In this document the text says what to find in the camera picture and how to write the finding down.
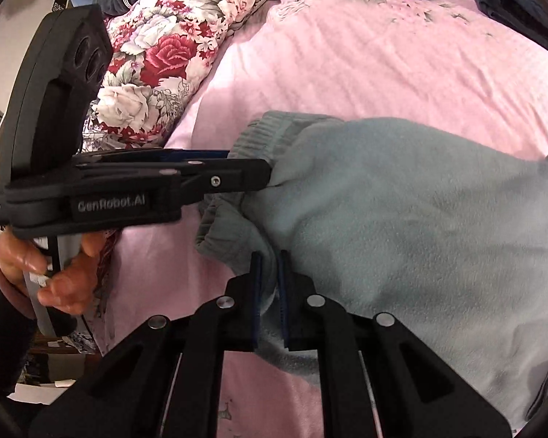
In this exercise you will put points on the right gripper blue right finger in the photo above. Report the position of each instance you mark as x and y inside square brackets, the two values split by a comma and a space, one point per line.
[378, 379]

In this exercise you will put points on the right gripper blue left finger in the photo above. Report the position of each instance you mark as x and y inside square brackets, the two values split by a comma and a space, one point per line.
[164, 379]

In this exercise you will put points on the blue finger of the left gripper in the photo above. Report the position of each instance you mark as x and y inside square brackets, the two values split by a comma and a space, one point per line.
[149, 155]
[225, 175]

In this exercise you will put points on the grey fleece pants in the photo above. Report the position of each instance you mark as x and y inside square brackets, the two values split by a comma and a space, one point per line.
[388, 215]

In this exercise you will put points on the person left hand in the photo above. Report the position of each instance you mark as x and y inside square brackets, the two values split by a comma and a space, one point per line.
[70, 291]

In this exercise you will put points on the red rose floral bolster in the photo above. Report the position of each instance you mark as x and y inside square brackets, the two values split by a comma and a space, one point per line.
[162, 52]

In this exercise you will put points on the pink floral bed sheet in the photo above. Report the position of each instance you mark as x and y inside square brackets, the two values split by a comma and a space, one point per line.
[435, 62]

